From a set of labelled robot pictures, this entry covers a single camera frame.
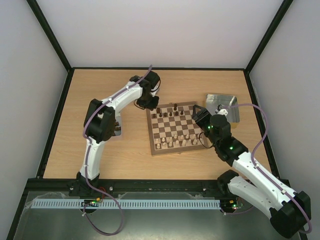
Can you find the right metal tin tray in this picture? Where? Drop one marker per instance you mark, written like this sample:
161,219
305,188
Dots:
213,103

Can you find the light blue cable duct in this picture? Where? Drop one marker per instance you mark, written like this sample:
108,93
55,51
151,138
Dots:
128,204

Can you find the metal tin tray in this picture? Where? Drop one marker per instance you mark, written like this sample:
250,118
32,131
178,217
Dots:
118,135
213,103

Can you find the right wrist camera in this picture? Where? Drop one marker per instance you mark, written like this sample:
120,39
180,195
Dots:
220,110

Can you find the wooden chess board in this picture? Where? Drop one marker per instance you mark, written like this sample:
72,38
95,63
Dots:
167,127

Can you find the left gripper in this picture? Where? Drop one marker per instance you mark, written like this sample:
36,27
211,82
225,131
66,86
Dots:
153,106

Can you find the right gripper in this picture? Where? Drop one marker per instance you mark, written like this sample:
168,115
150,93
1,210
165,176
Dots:
200,114

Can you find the black frame base rail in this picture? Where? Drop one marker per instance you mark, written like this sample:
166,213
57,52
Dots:
116,187

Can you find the left metal tin tray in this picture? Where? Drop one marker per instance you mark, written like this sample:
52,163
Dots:
118,135

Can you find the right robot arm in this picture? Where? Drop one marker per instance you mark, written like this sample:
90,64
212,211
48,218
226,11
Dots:
288,211

